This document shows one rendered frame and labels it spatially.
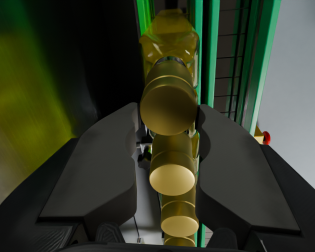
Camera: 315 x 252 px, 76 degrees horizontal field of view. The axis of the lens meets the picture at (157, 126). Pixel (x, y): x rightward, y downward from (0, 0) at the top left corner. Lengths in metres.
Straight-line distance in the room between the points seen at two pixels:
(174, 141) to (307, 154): 0.67
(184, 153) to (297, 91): 0.52
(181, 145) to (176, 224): 0.07
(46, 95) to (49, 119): 0.02
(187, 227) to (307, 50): 0.51
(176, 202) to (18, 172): 0.13
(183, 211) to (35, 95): 0.16
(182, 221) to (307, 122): 0.58
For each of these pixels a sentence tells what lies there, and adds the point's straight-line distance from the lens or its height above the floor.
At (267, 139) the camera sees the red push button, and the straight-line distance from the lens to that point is 0.62.
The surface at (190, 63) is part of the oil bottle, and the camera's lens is 0.18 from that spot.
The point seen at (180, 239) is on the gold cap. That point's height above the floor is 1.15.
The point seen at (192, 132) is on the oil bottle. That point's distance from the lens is 0.21.
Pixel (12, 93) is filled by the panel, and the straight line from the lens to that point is 0.19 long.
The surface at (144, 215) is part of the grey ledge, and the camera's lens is 0.71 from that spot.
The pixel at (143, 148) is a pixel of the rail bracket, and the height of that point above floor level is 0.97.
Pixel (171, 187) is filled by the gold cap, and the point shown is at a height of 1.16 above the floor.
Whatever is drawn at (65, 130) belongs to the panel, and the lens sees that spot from 0.24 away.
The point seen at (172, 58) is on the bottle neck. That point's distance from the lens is 0.17.
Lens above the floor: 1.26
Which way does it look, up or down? 57 degrees down
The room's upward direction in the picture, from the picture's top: 174 degrees counter-clockwise
